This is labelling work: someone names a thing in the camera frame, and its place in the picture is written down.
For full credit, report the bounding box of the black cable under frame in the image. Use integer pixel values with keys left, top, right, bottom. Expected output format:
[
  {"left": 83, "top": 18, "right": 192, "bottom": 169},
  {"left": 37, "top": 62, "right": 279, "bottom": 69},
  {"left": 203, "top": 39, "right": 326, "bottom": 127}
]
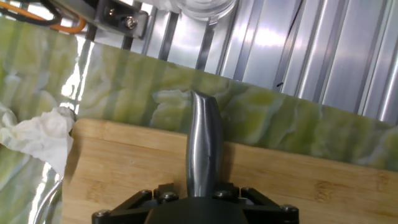
[{"left": 0, "top": 0, "right": 63, "bottom": 26}]

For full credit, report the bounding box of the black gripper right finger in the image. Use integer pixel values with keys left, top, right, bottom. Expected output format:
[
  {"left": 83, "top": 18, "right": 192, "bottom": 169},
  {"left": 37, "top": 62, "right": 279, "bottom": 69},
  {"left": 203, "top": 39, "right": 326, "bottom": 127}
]
[{"left": 213, "top": 183, "right": 300, "bottom": 224}]

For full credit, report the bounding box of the crumpled white tissue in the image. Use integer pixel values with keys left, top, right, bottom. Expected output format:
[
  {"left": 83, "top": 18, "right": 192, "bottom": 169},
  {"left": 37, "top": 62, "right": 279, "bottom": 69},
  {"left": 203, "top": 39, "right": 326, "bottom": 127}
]
[{"left": 0, "top": 102, "right": 76, "bottom": 177}]

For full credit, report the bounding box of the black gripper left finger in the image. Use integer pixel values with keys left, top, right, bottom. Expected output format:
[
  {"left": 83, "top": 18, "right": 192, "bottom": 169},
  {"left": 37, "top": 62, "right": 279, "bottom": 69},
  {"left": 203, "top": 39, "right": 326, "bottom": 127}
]
[{"left": 91, "top": 182, "right": 180, "bottom": 224}]

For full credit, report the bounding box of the stainless steel cleaver knife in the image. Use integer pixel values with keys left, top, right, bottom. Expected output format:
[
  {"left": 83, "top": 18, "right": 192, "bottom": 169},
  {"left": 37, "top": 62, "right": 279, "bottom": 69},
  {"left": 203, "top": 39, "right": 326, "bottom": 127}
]
[{"left": 185, "top": 90, "right": 224, "bottom": 198}]

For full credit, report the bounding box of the bamboo cutting board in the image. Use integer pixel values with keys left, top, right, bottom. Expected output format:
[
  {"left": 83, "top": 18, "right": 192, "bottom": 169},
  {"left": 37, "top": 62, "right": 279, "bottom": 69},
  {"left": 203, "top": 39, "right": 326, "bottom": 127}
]
[{"left": 60, "top": 118, "right": 398, "bottom": 224}]

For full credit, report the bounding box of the green marble pattern mat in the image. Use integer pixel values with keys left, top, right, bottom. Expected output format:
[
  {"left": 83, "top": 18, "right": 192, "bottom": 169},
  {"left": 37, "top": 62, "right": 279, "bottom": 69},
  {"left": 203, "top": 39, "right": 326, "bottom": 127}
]
[{"left": 0, "top": 17, "right": 398, "bottom": 224}]

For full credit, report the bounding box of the orange cable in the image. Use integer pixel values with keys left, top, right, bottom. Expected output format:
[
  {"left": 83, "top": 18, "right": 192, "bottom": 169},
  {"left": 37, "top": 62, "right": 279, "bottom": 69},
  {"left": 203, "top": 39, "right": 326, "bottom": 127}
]
[{"left": 0, "top": 1, "right": 87, "bottom": 34}]

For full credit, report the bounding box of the aluminium frame bar with bracket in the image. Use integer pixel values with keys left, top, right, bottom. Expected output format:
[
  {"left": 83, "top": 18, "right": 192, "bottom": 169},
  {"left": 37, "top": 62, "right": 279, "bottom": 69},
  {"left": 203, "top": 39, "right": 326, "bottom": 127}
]
[{"left": 49, "top": 0, "right": 149, "bottom": 40}]

